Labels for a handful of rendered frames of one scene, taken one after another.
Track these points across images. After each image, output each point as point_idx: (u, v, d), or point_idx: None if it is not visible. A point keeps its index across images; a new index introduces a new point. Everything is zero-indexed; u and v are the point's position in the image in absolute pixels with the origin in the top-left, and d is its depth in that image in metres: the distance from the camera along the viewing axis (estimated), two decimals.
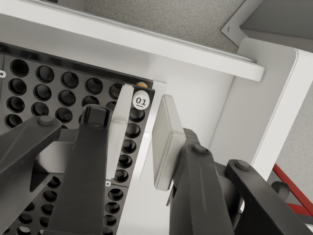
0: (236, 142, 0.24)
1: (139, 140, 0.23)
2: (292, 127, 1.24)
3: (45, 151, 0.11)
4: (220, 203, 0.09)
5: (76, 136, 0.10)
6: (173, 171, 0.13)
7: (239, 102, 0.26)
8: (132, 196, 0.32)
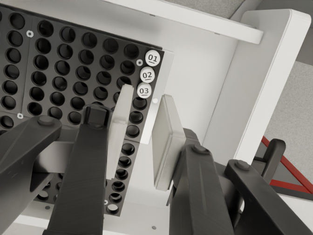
0: (237, 102, 0.27)
1: (150, 97, 0.25)
2: (295, 122, 1.25)
3: (45, 151, 0.11)
4: (220, 203, 0.09)
5: (76, 136, 0.10)
6: (173, 171, 0.13)
7: (240, 67, 0.28)
8: (141, 162, 0.35)
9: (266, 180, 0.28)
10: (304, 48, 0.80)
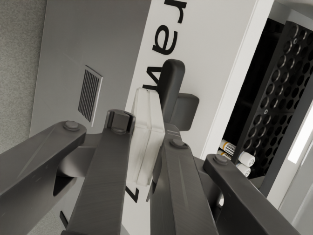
0: None
1: (240, 151, 0.30)
2: None
3: (71, 156, 0.11)
4: (201, 197, 0.09)
5: (98, 141, 0.11)
6: (153, 166, 0.13)
7: None
8: None
9: (168, 111, 0.19)
10: None
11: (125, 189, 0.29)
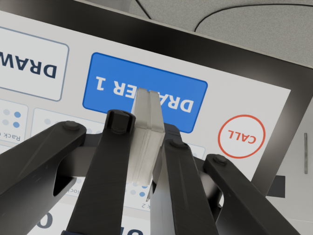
0: None
1: None
2: None
3: (71, 156, 0.11)
4: (201, 197, 0.09)
5: (99, 141, 0.11)
6: (153, 166, 0.13)
7: None
8: None
9: None
10: None
11: None
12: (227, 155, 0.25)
